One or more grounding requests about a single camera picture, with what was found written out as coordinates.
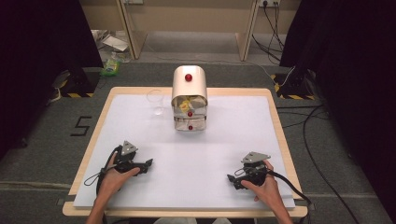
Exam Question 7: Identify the pile of white papers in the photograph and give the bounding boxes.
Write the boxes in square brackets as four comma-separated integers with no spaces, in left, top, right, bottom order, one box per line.
[92,29,132,54]

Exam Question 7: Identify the beige desk frame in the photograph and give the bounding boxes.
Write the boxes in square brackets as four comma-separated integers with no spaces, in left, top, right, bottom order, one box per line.
[115,0,260,63]

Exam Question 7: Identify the green plastic packet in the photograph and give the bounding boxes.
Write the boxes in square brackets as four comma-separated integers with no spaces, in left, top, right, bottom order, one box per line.
[100,57,122,77]

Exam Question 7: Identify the clear glass cup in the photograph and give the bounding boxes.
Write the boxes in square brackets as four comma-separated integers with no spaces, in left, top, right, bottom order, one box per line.
[146,89,166,117]

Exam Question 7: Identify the person's right hand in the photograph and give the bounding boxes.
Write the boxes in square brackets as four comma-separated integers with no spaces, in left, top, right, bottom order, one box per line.
[241,160,284,207]

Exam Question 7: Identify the black stand base striped tape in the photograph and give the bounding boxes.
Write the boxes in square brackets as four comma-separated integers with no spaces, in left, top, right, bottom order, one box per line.
[51,66,104,99]
[270,72,317,101]

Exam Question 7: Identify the white drawer cabinet red knobs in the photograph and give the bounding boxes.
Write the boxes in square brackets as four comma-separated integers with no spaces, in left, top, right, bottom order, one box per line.
[170,64,209,133]

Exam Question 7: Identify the white wall power outlet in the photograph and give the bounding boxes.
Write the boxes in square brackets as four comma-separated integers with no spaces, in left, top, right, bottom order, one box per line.
[258,0,282,8]

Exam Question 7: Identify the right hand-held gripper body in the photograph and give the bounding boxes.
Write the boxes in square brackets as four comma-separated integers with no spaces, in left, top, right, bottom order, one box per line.
[237,151,272,189]

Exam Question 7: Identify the black floor cables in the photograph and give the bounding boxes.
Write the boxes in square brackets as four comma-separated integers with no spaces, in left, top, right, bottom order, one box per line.
[251,2,362,224]

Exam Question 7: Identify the white table board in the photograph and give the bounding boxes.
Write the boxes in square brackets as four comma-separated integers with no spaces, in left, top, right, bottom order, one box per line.
[62,86,309,218]

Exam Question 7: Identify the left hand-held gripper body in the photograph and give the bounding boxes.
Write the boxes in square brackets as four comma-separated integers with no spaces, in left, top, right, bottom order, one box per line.
[112,140,149,175]

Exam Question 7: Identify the black curtain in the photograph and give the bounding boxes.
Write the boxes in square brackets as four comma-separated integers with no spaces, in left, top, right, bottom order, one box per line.
[279,0,396,216]
[0,0,105,161]

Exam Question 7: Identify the person's left hand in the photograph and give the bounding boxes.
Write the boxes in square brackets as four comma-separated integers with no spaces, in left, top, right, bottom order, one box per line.
[98,150,141,201]

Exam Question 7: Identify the yellow packet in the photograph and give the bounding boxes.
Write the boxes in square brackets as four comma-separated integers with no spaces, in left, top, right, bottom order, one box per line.
[178,98,195,114]

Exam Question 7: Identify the white table mat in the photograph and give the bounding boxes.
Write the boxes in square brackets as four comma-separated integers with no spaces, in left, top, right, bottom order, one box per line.
[73,93,296,209]

